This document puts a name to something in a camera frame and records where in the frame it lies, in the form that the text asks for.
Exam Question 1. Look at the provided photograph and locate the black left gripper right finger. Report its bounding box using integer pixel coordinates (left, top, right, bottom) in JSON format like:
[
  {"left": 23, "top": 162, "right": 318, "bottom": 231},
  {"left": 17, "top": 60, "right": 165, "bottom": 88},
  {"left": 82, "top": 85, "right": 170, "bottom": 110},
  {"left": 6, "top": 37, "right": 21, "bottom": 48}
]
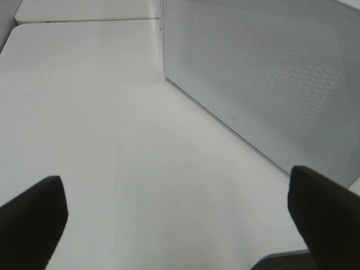
[{"left": 287, "top": 166, "right": 359, "bottom": 269}]

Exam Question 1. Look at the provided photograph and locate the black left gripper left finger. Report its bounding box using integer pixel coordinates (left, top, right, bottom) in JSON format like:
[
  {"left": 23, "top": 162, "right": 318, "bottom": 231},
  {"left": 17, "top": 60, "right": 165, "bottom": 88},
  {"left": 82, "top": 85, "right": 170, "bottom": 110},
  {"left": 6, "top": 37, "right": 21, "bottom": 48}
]
[{"left": 1, "top": 176, "right": 69, "bottom": 269}]

